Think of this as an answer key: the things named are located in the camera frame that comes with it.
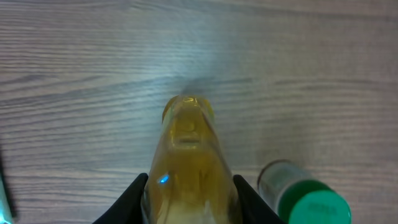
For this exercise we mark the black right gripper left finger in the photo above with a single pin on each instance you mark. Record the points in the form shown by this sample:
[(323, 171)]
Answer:
[(127, 208)]

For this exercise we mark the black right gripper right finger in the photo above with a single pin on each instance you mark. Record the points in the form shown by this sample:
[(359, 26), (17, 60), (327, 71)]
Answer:
[(254, 209)]

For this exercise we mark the green lid labelled jar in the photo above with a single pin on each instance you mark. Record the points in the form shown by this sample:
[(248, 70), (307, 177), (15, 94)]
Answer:
[(299, 198)]

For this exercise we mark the yellow liquid bottle silver cap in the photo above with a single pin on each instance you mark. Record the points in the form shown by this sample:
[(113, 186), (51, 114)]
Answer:
[(189, 180)]

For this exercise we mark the teal wet wipes pack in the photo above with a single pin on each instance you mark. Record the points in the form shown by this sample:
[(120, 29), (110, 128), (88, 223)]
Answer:
[(6, 211)]

